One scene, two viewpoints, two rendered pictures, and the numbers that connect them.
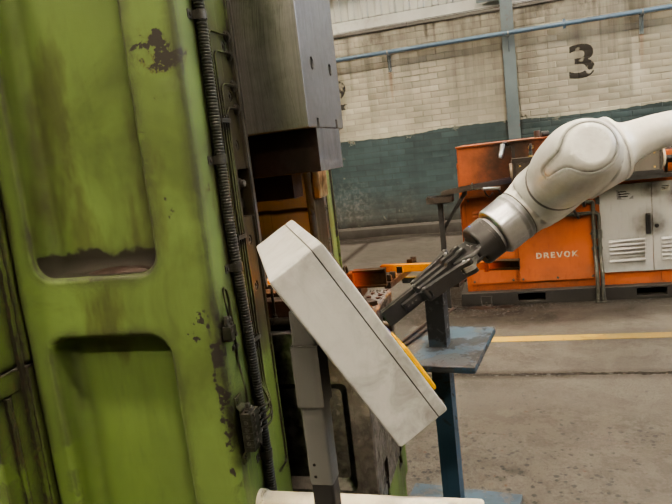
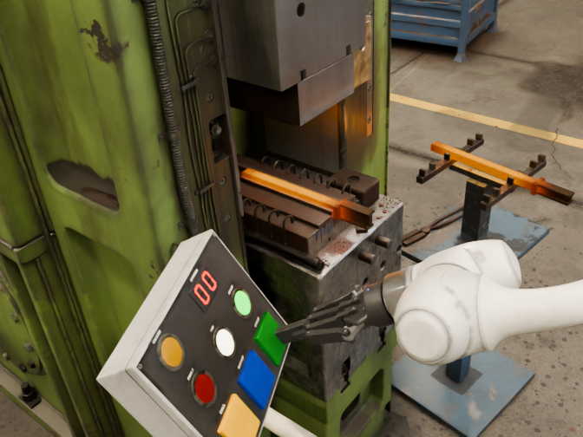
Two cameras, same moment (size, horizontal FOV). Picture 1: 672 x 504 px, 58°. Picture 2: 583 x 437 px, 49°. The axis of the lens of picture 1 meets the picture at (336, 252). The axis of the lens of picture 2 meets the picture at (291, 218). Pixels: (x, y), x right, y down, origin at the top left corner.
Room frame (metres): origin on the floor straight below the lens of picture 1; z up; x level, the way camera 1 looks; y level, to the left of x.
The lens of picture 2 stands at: (0.26, -0.47, 1.87)
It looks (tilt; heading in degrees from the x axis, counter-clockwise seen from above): 35 degrees down; 25
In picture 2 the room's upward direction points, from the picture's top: 4 degrees counter-clockwise
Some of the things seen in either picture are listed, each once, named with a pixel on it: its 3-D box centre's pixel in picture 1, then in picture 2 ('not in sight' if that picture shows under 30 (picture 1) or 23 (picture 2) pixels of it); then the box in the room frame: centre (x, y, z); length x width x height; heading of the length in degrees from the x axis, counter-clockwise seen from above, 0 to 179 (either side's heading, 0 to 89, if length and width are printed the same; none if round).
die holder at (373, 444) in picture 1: (284, 391); (284, 266); (1.57, 0.18, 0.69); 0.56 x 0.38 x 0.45; 74
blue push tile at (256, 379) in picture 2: not in sight; (254, 380); (0.92, -0.07, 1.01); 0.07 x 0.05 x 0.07; 9
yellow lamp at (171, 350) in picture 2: not in sight; (171, 352); (0.80, 0.00, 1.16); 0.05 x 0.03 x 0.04; 164
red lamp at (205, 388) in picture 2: not in sight; (204, 388); (0.81, -0.04, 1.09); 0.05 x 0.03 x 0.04; 164
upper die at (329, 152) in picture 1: (248, 158); (254, 69); (1.52, 0.19, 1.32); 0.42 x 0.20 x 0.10; 74
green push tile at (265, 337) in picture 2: not in sight; (270, 338); (1.02, -0.05, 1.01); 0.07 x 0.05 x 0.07; 9
